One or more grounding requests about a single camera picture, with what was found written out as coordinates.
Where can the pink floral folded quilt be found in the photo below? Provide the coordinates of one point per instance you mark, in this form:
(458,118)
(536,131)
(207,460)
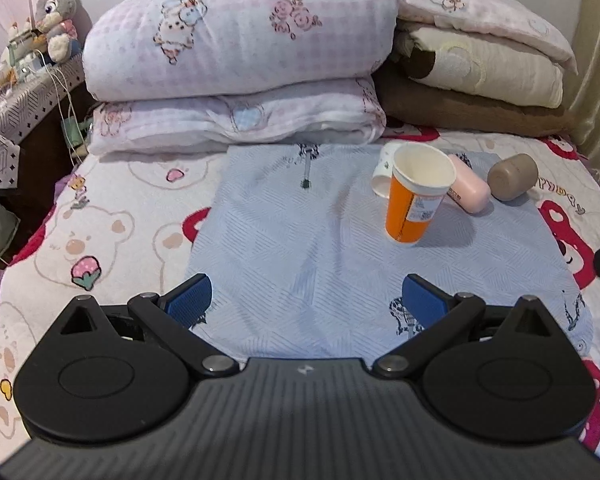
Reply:
(480,5)

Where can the brown folded blanket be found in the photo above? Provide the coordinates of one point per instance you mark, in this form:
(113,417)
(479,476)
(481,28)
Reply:
(455,110)

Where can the orange paper cup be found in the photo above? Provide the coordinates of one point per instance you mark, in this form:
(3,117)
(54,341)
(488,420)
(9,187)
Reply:
(410,210)

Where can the brown plastic cup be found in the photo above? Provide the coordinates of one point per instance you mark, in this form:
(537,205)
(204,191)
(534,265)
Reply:
(512,176)

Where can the pink bottle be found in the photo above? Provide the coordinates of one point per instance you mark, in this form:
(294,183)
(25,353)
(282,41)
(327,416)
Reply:
(470,190)

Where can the bedside table with patterned cover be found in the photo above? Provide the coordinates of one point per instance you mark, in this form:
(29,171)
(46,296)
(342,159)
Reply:
(25,100)

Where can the dark wooden nightstand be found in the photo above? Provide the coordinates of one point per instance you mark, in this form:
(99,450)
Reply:
(40,185)

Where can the clear green storage box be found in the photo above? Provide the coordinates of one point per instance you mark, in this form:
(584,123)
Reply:
(24,47)

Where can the cream circle-pattern blanket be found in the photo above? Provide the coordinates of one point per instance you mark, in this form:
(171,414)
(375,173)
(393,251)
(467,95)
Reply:
(505,70)

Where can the green plug adapter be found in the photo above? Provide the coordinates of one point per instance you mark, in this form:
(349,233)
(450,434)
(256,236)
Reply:
(75,132)

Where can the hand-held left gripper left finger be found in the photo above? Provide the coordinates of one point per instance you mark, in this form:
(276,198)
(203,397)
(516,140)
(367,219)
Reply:
(192,300)

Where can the white paper cup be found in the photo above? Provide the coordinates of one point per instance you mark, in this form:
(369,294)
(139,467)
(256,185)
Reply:
(382,170)

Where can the light blue zip garment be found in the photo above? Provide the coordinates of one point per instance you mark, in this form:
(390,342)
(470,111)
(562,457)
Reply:
(305,240)

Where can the grey plush rabbit toy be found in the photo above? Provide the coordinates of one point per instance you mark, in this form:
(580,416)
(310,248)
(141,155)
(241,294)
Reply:
(55,10)

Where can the large pink plaid quilt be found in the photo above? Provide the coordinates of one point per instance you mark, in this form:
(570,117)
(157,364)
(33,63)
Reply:
(230,35)

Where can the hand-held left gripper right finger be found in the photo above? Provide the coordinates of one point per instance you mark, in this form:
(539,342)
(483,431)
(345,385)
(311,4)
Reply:
(422,301)

